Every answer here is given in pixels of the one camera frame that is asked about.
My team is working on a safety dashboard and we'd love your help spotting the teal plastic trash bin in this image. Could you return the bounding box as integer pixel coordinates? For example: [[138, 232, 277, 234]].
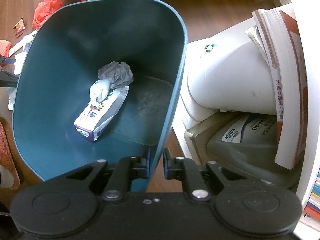
[[12, 0, 188, 180]]

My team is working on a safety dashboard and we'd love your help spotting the purple white tissue pack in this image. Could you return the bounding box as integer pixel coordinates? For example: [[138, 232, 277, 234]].
[[73, 86, 129, 142]]

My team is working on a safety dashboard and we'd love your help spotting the grey motor oil jug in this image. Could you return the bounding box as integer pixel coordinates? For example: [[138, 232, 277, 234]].
[[206, 112, 304, 189]]

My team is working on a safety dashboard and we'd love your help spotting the crumpled grey paper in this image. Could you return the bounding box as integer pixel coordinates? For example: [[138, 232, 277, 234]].
[[98, 61, 134, 89]]

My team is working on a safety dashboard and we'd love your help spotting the white plastic container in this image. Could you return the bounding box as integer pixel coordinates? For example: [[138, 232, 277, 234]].
[[177, 18, 276, 129]]

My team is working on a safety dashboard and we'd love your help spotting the red patterned slipper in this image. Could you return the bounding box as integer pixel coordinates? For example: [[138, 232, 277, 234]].
[[0, 124, 20, 190]]

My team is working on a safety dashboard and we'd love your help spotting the small orange snack wrapper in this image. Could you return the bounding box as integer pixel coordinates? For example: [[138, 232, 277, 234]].
[[13, 18, 27, 37]]

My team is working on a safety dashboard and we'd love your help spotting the red plastic bag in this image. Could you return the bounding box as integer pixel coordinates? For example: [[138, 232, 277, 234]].
[[33, 0, 85, 29]]

